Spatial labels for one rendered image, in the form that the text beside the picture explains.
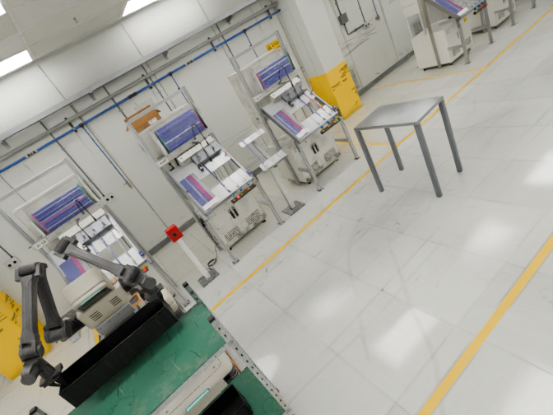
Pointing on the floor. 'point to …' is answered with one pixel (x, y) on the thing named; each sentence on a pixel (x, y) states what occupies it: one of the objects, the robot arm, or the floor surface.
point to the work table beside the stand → (415, 113)
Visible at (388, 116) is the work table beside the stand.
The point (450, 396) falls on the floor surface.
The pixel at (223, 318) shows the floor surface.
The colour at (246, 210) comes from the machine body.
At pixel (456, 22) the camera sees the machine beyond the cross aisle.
